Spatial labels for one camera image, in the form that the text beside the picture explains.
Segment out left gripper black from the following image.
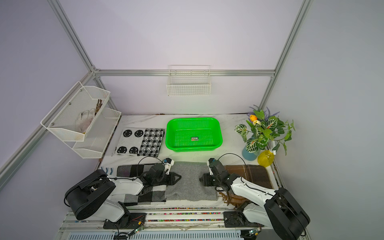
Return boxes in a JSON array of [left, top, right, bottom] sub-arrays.
[[153, 172, 182, 187]]

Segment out grey scarf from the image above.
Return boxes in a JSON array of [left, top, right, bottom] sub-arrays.
[[165, 162, 218, 202]]

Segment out black white checked scarf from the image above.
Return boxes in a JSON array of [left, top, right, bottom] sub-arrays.
[[116, 163, 167, 207]]

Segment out brown plaid scarf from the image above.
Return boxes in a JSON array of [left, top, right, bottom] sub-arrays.
[[219, 165, 274, 208]]

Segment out green plastic basket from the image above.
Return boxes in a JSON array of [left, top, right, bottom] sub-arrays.
[[165, 118, 223, 152]]

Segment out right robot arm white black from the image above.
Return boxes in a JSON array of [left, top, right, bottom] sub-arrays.
[[200, 158, 311, 240]]

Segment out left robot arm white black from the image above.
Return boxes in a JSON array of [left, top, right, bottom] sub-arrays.
[[64, 160, 182, 223]]

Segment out blue vase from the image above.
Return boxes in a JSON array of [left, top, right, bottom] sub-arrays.
[[242, 147, 260, 161]]

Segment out houndstooth black white cloth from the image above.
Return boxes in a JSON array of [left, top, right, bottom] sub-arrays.
[[137, 128, 165, 158]]

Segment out yellow spray bottle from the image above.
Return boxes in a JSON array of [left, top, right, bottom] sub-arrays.
[[257, 141, 276, 168]]

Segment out white cloth black discs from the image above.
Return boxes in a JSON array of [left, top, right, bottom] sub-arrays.
[[114, 128, 146, 156]]

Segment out artificial green leafy plant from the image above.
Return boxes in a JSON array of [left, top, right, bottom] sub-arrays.
[[235, 105, 296, 153]]

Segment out blue yellow garden rake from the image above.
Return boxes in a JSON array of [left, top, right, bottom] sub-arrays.
[[100, 167, 114, 175]]

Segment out white mesh lower shelf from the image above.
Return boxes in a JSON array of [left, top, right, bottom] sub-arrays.
[[72, 108, 121, 159]]

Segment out white mesh shelf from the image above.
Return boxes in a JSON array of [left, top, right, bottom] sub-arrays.
[[41, 82, 110, 142], [72, 108, 121, 159]]

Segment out clear glove in shelf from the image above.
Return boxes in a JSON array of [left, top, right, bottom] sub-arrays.
[[75, 109, 96, 134]]

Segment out white mesh upper shelf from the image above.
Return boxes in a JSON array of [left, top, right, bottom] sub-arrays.
[[41, 82, 110, 142]]

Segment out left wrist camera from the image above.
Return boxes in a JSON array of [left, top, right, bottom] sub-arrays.
[[163, 158, 175, 175]]

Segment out aluminium mounting rail frame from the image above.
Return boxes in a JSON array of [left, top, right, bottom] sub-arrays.
[[53, 206, 311, 240]]

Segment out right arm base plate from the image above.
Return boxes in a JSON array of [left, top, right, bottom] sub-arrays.
[[223, 211, 264, 228]]

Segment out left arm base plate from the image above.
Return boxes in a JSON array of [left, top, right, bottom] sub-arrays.
[[103, 213, 147, 230]]

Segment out white wire wall basket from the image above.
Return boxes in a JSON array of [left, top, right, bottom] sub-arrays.
[[167, 65, 212, 97]]

